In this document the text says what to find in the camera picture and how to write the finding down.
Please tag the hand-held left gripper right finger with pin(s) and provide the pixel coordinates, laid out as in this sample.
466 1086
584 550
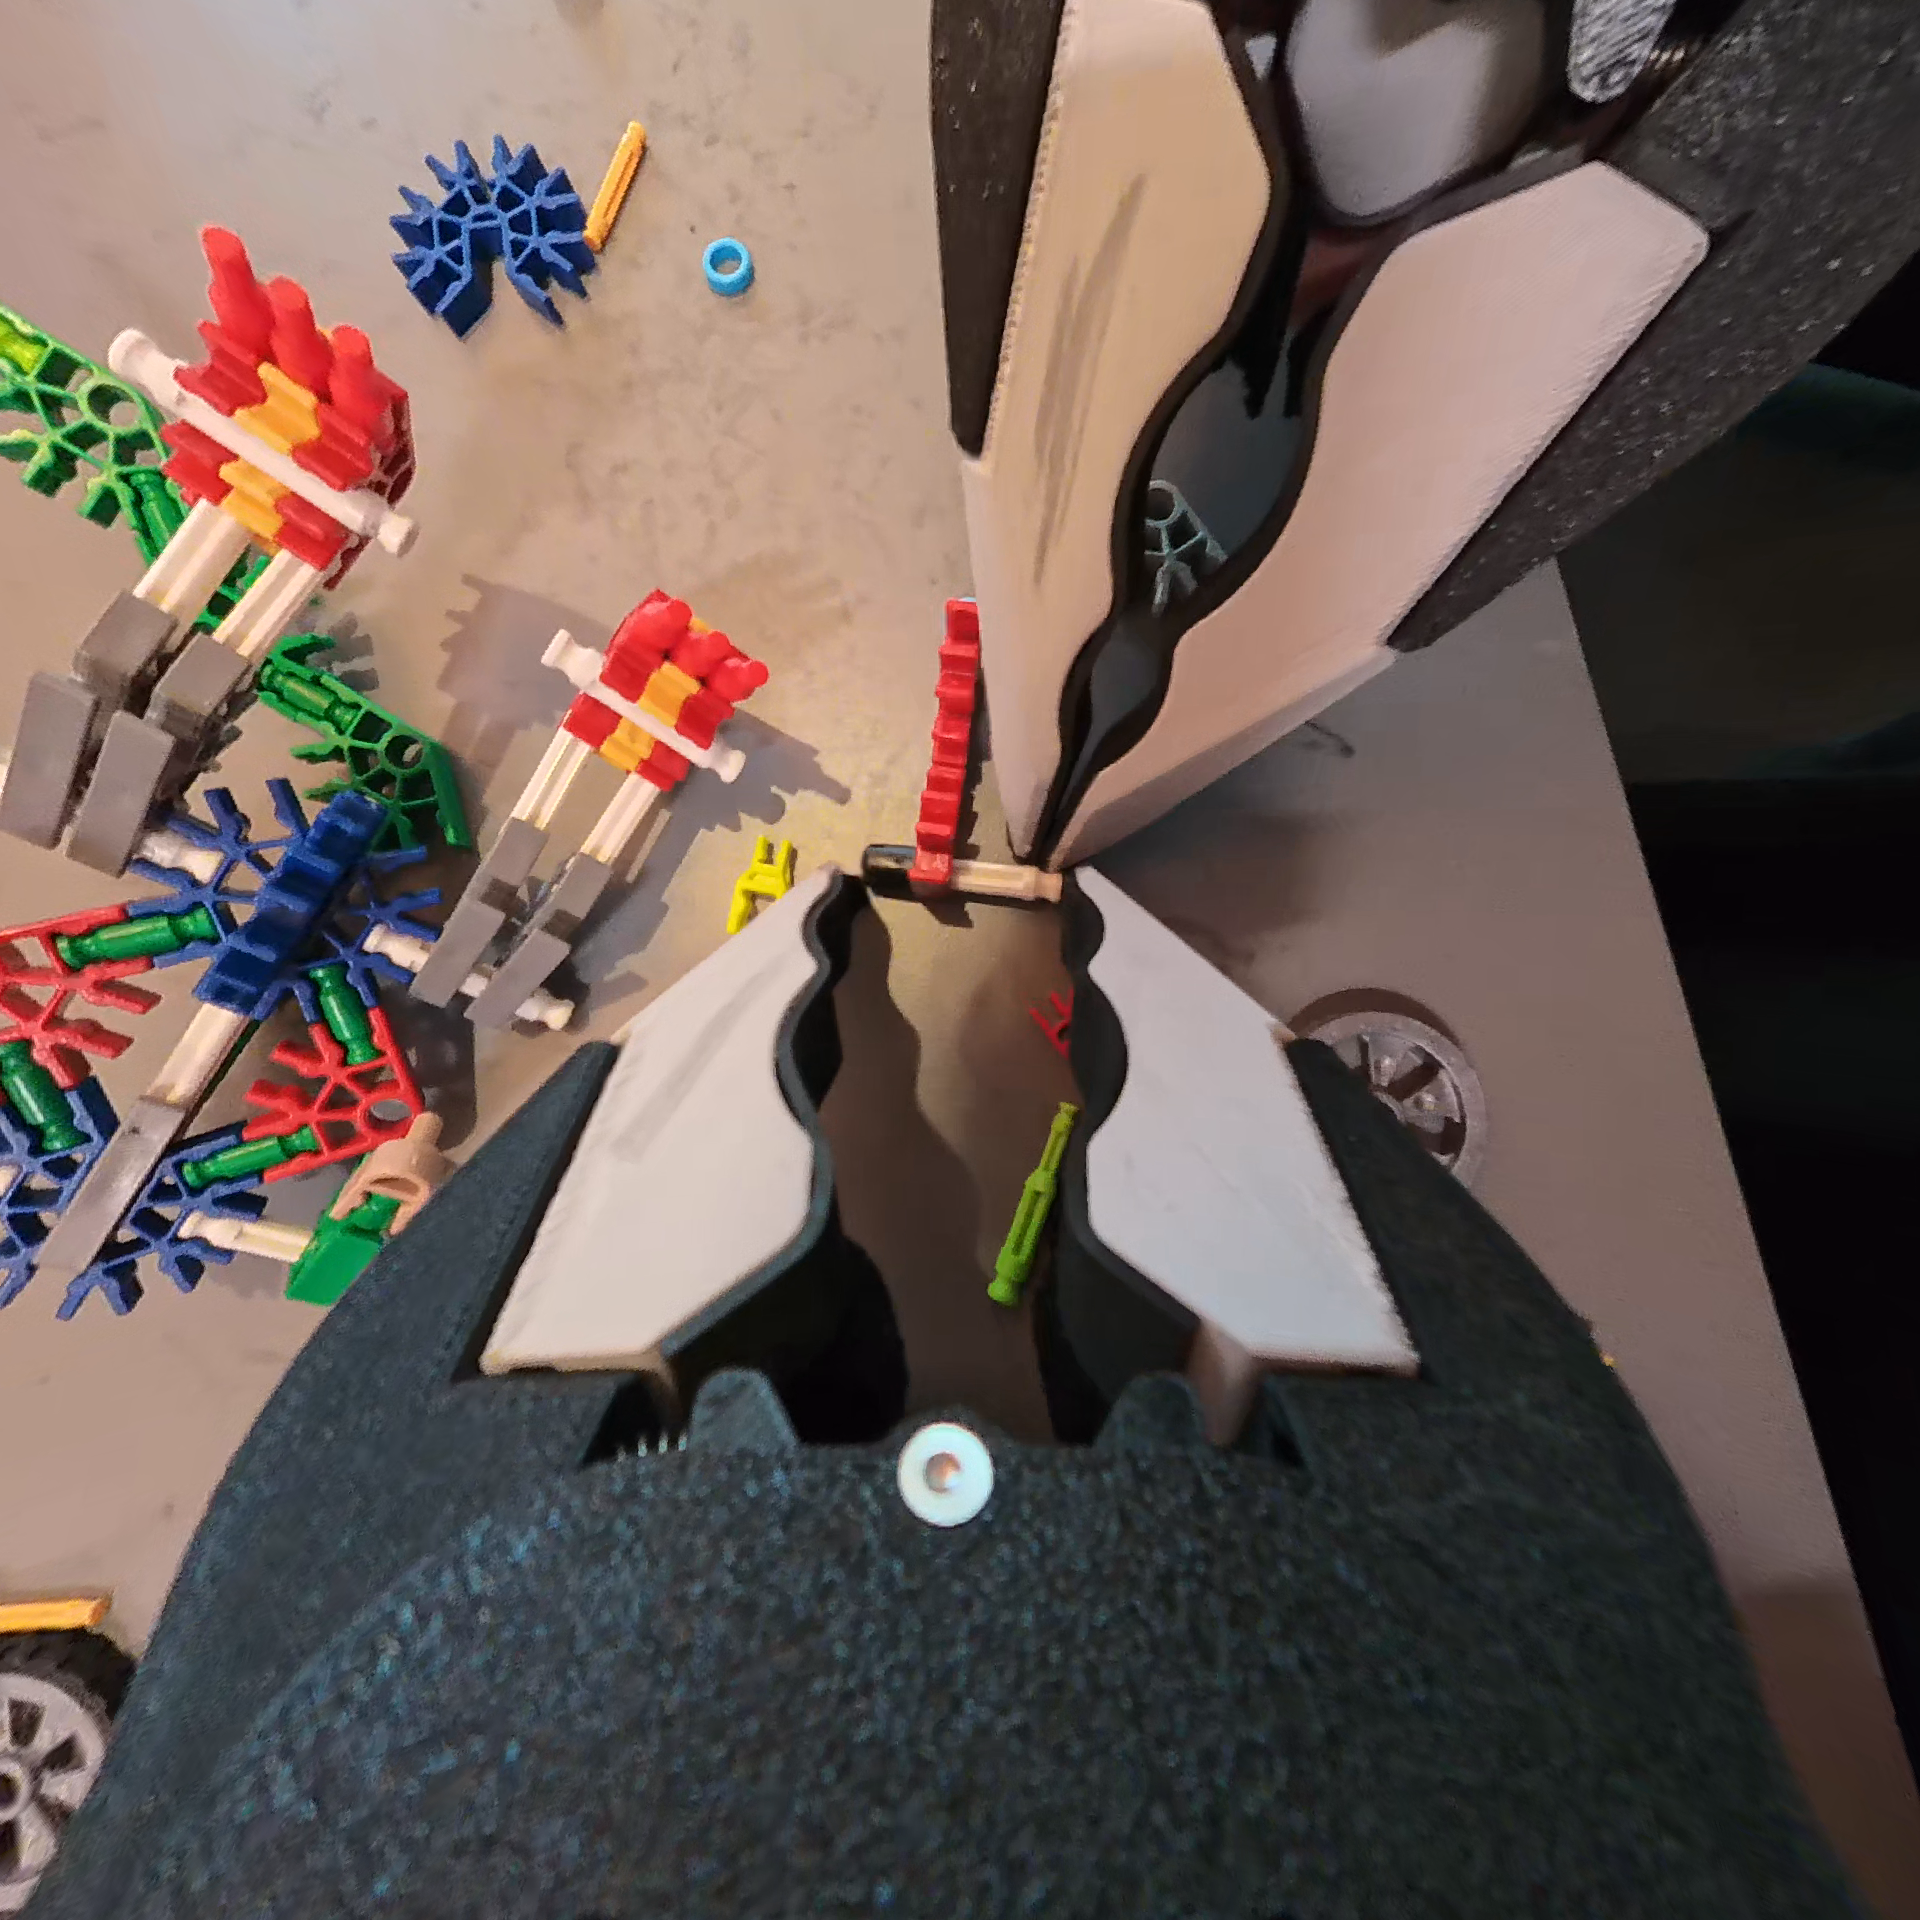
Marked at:
1249 1199

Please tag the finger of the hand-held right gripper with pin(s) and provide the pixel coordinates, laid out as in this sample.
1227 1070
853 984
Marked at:
1156 227
1444 449

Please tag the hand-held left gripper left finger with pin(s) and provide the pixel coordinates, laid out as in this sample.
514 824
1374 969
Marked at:
678 1169

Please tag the black rod end cap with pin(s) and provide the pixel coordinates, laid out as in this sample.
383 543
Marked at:
887 866

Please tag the white plastic rod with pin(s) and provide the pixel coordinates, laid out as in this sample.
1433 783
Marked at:
1007 875

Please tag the red toothed strip connector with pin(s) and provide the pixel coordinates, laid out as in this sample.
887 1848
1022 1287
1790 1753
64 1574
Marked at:
955 724

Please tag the lime green plastic rod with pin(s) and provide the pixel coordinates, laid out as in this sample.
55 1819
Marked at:
1031 1199

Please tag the grey wheel hub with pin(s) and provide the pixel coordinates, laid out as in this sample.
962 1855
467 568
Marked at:
1380 1011

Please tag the small red snowflake connector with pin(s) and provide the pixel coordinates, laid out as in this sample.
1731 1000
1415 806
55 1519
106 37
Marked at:
1053 1030

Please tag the small white connector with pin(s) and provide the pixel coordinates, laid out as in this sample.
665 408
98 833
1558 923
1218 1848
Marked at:
1172 535

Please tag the yellow clip connector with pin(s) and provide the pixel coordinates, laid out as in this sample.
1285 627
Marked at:
756 886

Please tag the orange plastic rod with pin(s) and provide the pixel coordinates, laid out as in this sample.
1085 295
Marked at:
617 186
55 1610

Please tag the person's dark clothing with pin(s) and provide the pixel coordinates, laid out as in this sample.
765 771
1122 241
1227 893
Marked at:
1765 1051

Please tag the blue snowflake connector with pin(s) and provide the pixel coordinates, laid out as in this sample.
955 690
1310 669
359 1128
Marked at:
496 227

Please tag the black tyre grey hub wheel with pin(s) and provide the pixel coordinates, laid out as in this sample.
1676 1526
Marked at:
95 1663

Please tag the multicoloured construction toy model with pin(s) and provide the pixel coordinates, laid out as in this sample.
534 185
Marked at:
285 401

